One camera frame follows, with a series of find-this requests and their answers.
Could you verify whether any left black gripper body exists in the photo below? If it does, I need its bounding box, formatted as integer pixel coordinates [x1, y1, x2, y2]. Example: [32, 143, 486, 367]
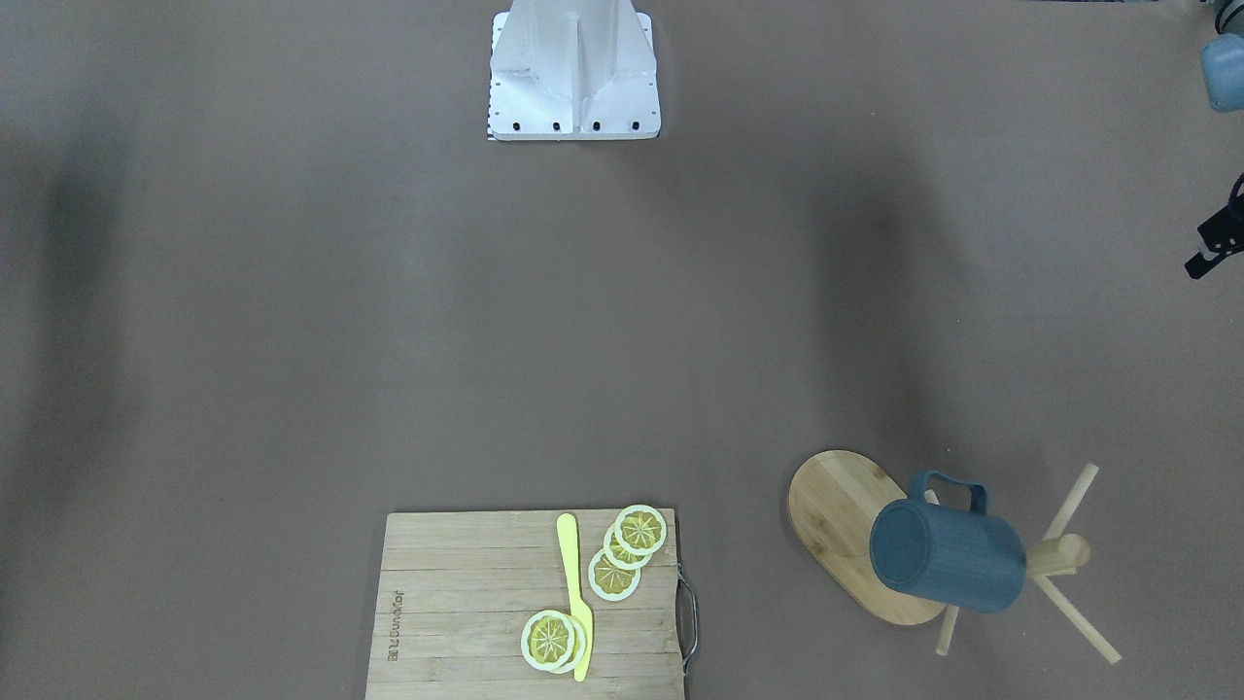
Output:
[1195, 174, 1243, 256]

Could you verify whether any dark teal mug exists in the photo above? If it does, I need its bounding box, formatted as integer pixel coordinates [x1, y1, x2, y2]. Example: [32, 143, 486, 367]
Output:
[868, 470, 1028, 614]

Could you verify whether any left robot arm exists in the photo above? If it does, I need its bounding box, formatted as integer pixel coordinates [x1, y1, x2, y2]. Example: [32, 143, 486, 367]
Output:
[1186, 1, 1243, 280]

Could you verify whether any wooden mug tree rack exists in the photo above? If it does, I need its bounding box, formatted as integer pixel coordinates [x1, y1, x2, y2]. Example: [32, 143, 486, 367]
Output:
[787, 449, 1121, 664]

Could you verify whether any lemon slice middle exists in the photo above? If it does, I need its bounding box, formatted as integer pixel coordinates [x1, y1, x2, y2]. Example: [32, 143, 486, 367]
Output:
[603, 523, 653, 571]

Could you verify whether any yellow plastic knife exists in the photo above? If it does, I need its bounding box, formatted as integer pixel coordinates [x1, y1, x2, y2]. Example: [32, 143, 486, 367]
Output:
[556, 512, 593, 683]

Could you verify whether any lemon slice under knife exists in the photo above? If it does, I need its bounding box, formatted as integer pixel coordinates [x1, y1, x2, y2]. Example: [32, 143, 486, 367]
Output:
[551, 615, 588, 675]

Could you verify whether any lemon slice top pair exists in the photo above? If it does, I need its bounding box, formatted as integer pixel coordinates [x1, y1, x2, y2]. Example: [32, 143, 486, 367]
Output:
[520, 609, 573, 674]

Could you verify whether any bamboo cutting board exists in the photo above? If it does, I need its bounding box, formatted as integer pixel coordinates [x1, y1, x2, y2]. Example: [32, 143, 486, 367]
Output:
[364, 507, 698, 699]

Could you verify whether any lemon slice near handle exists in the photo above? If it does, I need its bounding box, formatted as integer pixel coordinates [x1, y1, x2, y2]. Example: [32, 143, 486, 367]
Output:
[613, 504, 671, 555]

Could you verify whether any white camera pole base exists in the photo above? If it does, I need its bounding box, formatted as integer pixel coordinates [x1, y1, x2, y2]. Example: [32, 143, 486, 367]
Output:
[486, 1, 662, 142]

